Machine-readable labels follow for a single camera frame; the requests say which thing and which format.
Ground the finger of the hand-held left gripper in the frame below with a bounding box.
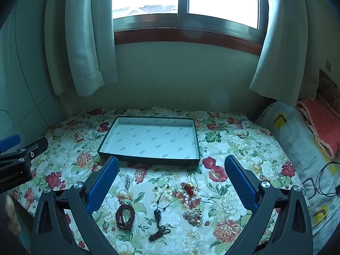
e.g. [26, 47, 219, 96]
[0, 134, 21, 155]
[16, 136, 49, 163]

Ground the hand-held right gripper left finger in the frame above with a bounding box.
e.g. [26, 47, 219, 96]
[30, 156, 120, 255]

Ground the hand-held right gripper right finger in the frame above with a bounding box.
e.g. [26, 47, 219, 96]
[224, 154, 314, 255]

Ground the dark red bead bracelet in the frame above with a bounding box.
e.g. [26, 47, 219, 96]
[115, 204, 136, 230]

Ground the red knot gold charm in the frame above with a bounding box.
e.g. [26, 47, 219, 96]
[181, 182, 202, 204]

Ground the pearl cluster brooch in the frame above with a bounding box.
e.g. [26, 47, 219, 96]
[183, 208, 204, 227]

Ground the dark pendant cord necklace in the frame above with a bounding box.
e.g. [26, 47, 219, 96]
[148, 193, 177, 242]

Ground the green shallow cardboard box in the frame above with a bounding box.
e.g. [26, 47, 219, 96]
[97, 116, 201, 168]

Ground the person's left hand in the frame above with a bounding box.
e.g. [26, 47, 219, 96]
[4, 194, 22, 237]

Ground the pale panelled wardrobe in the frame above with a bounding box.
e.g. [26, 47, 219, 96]
[0, 3, 70, 142]

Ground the floral bed sheet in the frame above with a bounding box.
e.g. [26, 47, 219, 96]
[11, 108, 314, 255]

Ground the white pillow yellow pattern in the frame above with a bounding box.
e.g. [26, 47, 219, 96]
[256, 101, 340, 255]

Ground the pink knitted blanket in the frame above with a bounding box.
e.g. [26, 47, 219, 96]
[296, 98, 340, 160]

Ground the pale green curtain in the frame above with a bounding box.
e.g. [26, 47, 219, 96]
[249, 0, 323, 107]
[44, 0, 119, 97]

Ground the wooden headboard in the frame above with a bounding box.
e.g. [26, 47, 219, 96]
[317, 68, 340, 107]

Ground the black cable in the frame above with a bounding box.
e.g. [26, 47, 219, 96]
[315, 161, 340, 197]

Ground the window with metal frame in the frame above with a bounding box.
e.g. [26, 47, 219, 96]
[112, 0, 269, 56]

